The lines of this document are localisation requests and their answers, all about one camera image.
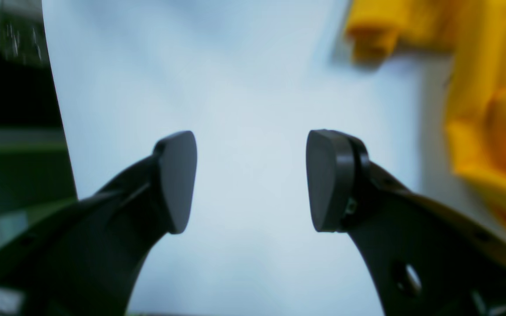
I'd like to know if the orange T-shirt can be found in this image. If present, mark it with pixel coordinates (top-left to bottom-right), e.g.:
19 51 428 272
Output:
344 0 506 229

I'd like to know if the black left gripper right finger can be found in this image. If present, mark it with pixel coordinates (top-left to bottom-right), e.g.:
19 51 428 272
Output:
306 130 506 316

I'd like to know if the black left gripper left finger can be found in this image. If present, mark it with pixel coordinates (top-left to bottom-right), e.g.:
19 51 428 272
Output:
0 132 197 316

